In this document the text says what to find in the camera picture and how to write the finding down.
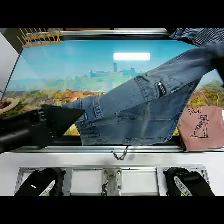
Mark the pink garment with cat print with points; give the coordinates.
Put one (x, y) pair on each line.
(203, 126)

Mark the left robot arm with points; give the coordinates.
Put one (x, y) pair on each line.
(23, 131)

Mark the blue jeans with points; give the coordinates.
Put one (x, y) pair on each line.
(146, 100)

